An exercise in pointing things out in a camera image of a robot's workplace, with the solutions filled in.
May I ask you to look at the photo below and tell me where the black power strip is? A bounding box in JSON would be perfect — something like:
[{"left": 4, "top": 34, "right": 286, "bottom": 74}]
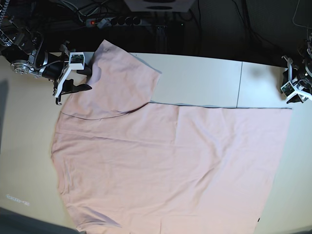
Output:
[{"left": 85, "top": 16, "right": 143, "bottom": 29}]

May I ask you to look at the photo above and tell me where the aluminium table leg post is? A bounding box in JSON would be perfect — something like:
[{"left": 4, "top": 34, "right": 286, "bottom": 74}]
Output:
[{"left": 156, "top": 26, "right": 167, "bottom": 54}]

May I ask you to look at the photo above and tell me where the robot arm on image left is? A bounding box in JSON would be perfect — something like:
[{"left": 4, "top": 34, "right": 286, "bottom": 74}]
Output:
[{"left": 0, "top": 0, "right": 92, "bottom": 105}]

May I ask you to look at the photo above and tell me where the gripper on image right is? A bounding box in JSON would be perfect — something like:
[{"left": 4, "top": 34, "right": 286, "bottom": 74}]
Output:
[{"left": 281, "top": 56, "right": 312, "bottom": 103}]

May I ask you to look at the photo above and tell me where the pink T-shirt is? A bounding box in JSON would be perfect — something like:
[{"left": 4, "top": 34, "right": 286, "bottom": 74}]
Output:
[{"left": 51, "top": 40, "right": 292, "bottom": 234}]

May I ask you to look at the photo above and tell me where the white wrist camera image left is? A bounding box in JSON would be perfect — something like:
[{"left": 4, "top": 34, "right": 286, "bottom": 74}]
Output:
[{"left": 68, "top": 52, "right": 85, "bottom": 70}]

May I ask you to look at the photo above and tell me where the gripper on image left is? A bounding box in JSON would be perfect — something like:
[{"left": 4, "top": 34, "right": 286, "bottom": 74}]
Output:
[{"left": 39, "top": 43, "right": 92, "bottom": 94}]

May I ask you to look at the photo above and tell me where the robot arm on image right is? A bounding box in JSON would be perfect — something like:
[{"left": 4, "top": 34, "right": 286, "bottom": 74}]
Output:
[{"left": 280, "top": 33, "right": 312, "bottom": 104}]

